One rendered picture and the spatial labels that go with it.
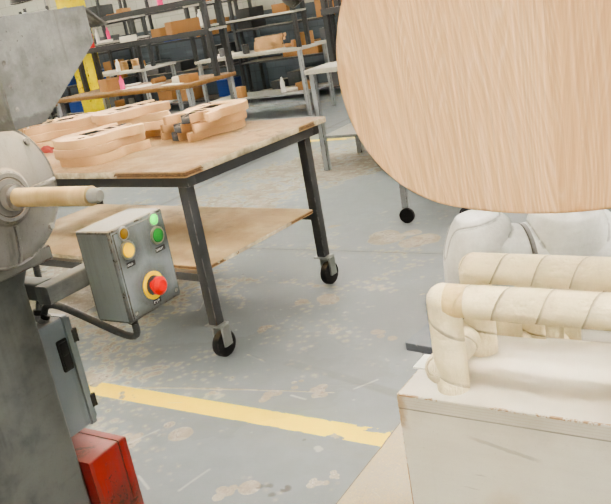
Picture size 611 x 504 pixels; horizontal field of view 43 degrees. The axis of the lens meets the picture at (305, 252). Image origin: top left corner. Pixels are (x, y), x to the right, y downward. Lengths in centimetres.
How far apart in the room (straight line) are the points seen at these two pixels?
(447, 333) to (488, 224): 98
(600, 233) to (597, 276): 101
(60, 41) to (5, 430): 83
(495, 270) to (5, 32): 69
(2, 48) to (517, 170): 68
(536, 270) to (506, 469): 19
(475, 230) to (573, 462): 101
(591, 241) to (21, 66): 119
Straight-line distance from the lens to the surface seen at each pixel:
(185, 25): 819
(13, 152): 144
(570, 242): 174
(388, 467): 98
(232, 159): 348
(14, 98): 109
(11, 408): 166
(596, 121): 66
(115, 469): 185
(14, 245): 144
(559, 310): 69
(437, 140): 71
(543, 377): 79
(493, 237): 170
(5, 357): 164
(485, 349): 83
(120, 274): 158
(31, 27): 113
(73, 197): 126
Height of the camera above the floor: 148
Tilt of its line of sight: 18 degrees down
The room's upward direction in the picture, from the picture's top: 10 degrees counter-clockwise
